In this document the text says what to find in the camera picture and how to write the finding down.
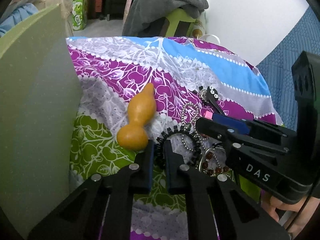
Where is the silver bangle ring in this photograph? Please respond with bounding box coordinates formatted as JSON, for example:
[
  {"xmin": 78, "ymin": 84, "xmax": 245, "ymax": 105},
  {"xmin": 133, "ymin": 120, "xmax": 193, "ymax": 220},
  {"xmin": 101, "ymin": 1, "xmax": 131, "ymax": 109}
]
[{"xmin": 198, "ymin": 144, "xmax": 226, "ymax": 173}]

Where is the pink bird hair clip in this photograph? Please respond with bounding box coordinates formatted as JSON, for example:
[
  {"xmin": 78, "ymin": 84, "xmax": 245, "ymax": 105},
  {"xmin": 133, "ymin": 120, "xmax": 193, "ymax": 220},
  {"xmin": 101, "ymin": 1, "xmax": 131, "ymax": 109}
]
[{"xmin": 203, "ymin": 111, "xmax": 213, "ymax": 120}]

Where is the brown bead bracelet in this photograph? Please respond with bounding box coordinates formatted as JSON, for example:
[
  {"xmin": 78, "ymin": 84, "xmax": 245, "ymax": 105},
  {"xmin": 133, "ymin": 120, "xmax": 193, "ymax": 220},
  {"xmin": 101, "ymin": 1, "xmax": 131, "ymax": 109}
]
[{"xmin": 201, "ymin": 149, "xmax": 231, "ymax": 177}]

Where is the black spiral hair tie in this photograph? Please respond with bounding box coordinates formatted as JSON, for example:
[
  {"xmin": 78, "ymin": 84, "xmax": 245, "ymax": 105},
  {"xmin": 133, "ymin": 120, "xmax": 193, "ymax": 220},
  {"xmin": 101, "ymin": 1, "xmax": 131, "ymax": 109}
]
[{"xmin": 156, "ymin": 126, "xmax": 205, "ymax": 168}]

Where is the silver ball chain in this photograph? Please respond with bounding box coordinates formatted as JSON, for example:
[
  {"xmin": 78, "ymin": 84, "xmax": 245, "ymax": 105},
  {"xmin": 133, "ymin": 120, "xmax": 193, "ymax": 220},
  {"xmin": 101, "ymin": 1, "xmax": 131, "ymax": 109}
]
[{"xmin": 180, "ymin": 102, "xmax": 202, "ymax": 153}]

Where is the orange wooden gourd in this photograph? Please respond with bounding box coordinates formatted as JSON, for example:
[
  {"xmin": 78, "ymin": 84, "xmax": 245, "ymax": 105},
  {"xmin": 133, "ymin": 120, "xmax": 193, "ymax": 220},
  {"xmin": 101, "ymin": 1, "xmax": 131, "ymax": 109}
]
[{"xmin": 117, "ymin": 83, "xmax": 156, "ymax": 151}]

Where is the pale green cardboard box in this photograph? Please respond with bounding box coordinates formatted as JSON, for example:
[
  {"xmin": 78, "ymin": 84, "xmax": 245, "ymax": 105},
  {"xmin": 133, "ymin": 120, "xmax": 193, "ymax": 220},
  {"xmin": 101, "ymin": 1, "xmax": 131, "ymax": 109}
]
[{"xmin": 1, "ymin": 5, "xmax": 82, "ymax": 238}]

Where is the person's right hand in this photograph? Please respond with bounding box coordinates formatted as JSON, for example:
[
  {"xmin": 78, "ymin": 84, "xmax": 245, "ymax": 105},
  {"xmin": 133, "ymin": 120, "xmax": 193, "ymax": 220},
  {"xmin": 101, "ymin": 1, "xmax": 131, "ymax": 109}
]
[{"xmin": 261, "ymin": 192, "xmax": 319, "ymax": 238}]

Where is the blue quilted right cushion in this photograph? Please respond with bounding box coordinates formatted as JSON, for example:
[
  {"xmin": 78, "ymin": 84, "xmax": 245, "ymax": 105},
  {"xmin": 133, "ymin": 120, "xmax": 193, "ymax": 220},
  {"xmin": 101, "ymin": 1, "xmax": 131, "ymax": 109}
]
[{"xmin": 258, "ymin": 7, "xmax": 319, "ymax": 130}]

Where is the colourful striped floral bedsheet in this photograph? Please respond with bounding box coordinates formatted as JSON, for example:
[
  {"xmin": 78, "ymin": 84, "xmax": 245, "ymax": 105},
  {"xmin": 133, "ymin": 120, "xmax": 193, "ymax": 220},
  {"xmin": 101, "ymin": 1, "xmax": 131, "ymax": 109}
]
[{"xmin": 65, "ymin": 36, "xmax": 284, "ymax": 240}]

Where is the green plastic stool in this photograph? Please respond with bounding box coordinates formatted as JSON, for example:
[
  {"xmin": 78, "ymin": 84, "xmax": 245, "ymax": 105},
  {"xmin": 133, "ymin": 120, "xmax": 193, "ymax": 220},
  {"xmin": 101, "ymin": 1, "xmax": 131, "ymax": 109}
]
[{"xmin": 160, "ymin": 8, "xmax": 196, "ymax": 37}]

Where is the grey fleece blanket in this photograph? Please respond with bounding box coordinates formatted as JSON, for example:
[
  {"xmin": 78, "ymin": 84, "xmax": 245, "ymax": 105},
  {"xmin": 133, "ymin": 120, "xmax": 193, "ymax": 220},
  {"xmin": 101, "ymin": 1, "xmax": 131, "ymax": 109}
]
[{"xmin": 122, "ymin": 0, "xmax": 209, "ymax": 37}]

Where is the red black box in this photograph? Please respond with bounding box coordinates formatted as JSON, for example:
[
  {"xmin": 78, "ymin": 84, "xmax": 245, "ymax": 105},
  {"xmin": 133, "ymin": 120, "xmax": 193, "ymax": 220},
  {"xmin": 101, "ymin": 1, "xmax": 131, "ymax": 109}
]
[{"xmin": 88, "ymin": 0, "xmax": 103, "ymax": 19}]

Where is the green printed shopping bag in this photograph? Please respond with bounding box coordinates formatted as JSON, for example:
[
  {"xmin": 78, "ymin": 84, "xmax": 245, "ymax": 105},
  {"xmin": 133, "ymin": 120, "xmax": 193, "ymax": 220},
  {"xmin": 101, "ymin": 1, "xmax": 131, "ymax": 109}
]
[{"xmin": 72, "ymin": 0, "xmax": 88, "ymax": 31}]

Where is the light blue cloth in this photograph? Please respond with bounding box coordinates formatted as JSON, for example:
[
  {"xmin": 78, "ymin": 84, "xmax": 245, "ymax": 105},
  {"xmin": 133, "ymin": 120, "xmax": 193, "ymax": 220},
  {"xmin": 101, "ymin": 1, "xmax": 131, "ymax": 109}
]
[{"xmin": 0, "ymin": 3, "xmax": 38, "ymax": 37}]

